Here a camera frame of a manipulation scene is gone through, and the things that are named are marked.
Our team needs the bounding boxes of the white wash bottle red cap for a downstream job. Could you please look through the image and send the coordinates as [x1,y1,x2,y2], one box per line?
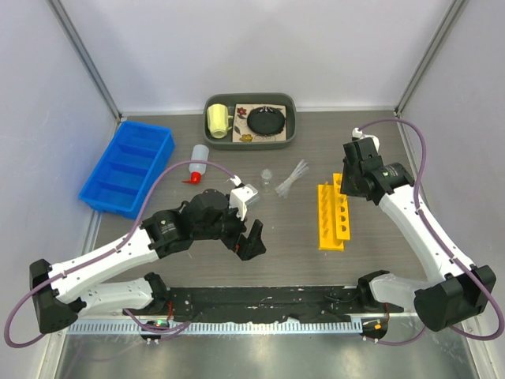
[184,144,209,185]

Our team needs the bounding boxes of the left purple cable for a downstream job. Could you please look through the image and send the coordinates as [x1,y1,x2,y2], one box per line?
[2,159,240,349]

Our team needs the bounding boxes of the blue divided plastic bin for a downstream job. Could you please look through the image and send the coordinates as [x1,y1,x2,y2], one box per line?
[79,121,175,220]

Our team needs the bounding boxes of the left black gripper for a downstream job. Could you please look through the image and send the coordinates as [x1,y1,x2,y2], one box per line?
[193,198,266,259]

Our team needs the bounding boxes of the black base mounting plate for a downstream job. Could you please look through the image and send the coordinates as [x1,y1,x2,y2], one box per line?
[122,284,406,323]

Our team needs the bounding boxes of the pale yellow mug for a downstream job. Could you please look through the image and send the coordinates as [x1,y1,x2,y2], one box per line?
[206,103,233,139]

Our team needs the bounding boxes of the white slotted cable duct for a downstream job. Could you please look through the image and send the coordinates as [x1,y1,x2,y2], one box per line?
[66,318,362,336]

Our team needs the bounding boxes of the purple cable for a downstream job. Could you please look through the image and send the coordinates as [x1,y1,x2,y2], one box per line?
[354,118,501,345]
[2,159,240,349]

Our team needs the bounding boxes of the bundle of plastic pipettes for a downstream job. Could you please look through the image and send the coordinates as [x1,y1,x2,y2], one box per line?
[275,159,309,198]

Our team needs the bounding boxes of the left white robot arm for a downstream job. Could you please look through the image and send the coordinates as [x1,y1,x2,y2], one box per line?
[29,186,266,334]

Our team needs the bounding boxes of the small glass erlenmeyer flask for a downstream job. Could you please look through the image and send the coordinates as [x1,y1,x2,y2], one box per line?
[260,169,273,193]

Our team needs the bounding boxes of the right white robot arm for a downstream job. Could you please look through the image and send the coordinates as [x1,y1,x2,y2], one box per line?
[341,130,496,332]

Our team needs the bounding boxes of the grey-green plastic tray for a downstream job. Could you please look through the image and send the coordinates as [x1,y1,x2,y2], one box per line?
[203,92,296,150]

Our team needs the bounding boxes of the yellow test tube rack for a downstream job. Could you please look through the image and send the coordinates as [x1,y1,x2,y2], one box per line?
[317,173,351,251]

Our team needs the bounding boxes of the floral coaster card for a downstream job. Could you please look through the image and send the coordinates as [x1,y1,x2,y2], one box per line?
[232,103,287,143]

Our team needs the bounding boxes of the black round dish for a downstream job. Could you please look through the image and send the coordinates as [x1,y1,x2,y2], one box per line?
[247,106,286,136]

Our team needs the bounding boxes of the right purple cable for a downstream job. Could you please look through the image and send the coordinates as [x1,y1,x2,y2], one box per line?
[354,118,501,345]

